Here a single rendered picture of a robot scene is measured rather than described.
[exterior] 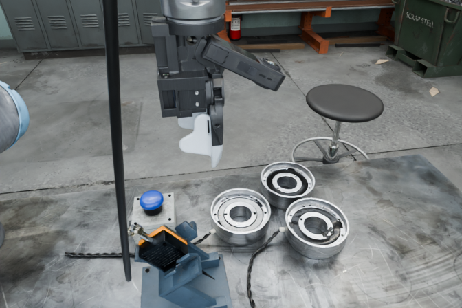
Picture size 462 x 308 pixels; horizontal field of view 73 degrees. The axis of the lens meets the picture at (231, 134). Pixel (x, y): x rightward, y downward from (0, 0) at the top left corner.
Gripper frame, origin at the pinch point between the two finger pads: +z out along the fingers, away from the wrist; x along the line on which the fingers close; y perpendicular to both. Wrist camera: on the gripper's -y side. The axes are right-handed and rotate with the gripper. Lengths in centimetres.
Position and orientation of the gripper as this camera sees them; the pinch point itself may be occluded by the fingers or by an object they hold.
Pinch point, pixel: (216, 150)
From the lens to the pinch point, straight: 48.8
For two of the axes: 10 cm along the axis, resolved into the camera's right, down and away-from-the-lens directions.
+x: 1.7, 5.5, -8.2
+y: -9.9, 0.9, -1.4
